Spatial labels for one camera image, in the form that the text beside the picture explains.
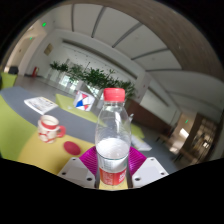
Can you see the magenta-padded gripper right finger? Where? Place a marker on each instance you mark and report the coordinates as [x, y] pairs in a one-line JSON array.
[[150, 170]]

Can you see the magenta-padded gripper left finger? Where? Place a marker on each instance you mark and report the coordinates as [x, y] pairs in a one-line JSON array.
[[75, 170]]

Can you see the clear red-capped water bottle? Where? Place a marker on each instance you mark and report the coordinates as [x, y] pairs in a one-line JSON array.
[[112, 150]]

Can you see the flat round red coaster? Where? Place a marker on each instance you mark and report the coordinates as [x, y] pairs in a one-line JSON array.
[[72, 148]]

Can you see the wooden bench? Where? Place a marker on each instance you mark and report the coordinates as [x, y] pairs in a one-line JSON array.
[[176, 150]]

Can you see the red and white mug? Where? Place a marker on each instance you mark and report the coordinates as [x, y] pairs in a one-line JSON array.
[[48, 128]]

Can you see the red blue white patterned box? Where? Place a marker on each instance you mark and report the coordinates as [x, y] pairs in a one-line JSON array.
[[83, 101]]

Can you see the white printed magazine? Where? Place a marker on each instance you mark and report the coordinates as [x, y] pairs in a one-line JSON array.
[[40, 105]]

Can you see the row of green potted plants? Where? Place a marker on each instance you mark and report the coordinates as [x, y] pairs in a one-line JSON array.
[[96, 77]]

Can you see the red fire extinguisher cabinet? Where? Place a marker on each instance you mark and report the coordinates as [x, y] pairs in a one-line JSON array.
[[34, 71]]

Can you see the yellow-green armchair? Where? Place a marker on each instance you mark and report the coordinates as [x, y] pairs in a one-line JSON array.
[[7, 81]]

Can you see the dark bag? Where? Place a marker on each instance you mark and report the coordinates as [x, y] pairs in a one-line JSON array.
[[13, 70]]

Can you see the green exit sign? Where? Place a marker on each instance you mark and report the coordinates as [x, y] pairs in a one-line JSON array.
[[44, 24]]

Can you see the framed wall picture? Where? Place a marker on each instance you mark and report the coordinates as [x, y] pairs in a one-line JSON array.
[[48, 49]]

